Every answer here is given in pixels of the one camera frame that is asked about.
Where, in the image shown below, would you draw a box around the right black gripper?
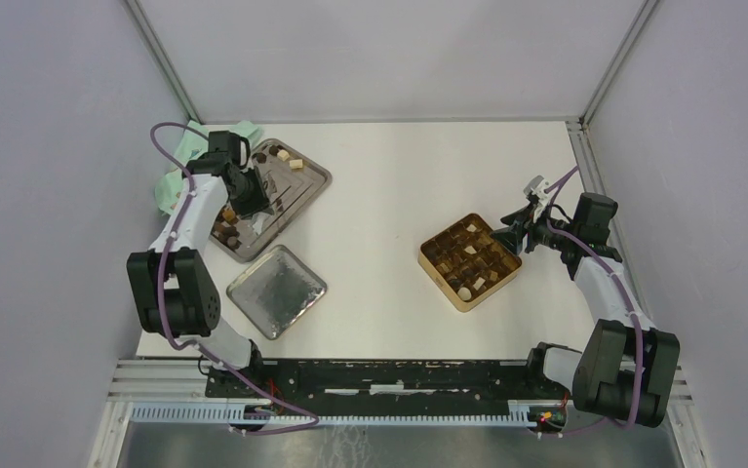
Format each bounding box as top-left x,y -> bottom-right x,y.
489,201 -> 578,256

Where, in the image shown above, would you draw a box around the gold chocolate box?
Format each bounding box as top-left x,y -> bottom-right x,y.
417,213 -> 523,313

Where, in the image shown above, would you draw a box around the round white chocolate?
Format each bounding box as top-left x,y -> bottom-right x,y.
457,288 -> 472,301

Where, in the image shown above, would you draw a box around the silver box lid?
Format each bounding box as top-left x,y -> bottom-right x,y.
226,245 -> 328,340

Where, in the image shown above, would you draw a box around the steel serving tongs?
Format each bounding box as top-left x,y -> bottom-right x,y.
250,212 -> 271,236

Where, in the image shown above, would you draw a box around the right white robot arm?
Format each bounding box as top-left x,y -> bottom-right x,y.
491,190 -> 680,428

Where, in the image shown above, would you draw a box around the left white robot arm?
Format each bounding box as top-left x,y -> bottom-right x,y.
126,131 -> 270,398

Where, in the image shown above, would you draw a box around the steel chocolate tray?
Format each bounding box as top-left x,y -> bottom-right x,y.
211,138 -> 332,263

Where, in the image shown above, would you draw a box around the green patterned cloth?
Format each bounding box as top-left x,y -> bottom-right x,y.
154,120 -> 263,217

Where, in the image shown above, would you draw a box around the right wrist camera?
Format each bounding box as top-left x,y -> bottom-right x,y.
524,175 -> 551,221

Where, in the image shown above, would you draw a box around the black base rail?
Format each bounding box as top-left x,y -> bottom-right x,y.
205,358 -> 568,420

